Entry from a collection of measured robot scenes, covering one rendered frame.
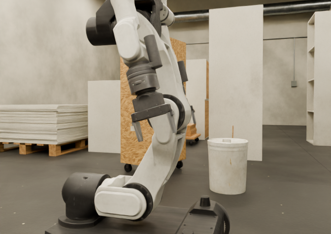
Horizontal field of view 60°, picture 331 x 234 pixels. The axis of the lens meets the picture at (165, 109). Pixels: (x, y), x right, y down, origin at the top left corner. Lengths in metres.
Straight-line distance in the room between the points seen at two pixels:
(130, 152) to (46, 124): 1.50
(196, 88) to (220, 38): 1.89
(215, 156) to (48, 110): 2.34
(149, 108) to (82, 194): 0.52
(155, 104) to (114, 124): 3.01
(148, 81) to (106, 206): 0.53
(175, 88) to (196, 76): 4.21
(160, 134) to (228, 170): 1.19
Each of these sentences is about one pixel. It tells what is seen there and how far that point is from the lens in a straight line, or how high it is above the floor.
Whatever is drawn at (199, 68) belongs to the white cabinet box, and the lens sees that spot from 5.24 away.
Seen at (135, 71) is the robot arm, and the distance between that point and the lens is 0.82.
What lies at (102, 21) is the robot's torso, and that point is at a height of 0.95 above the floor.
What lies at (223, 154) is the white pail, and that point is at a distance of 2.09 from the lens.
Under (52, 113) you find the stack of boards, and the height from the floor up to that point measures 0.52.
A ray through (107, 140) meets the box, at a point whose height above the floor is 0.16.
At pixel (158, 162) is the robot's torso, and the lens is 1.06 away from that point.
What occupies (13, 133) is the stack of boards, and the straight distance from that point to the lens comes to 4.20.
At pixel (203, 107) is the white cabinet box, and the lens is 5.15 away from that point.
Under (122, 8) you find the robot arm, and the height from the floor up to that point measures 0.93.
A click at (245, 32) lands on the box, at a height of 1.45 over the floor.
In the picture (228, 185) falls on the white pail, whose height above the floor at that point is 0.06.
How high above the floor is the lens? 0.65
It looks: 1 degrees down
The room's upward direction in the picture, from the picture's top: straight up
